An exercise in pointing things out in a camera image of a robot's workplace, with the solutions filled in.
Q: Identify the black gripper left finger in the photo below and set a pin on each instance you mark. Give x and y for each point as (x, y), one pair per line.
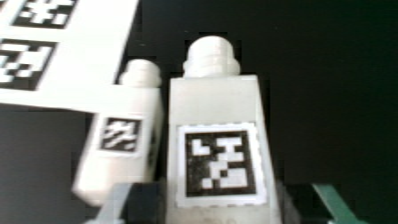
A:
(133, 205)

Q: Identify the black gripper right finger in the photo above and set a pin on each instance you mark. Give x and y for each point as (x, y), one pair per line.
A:
(313, 205)

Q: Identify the white table leg with tag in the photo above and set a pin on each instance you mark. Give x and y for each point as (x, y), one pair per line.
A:
(220, 183)
(123, 141)

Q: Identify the white fiducial marker plate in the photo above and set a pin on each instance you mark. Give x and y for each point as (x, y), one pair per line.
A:
(62, 40)

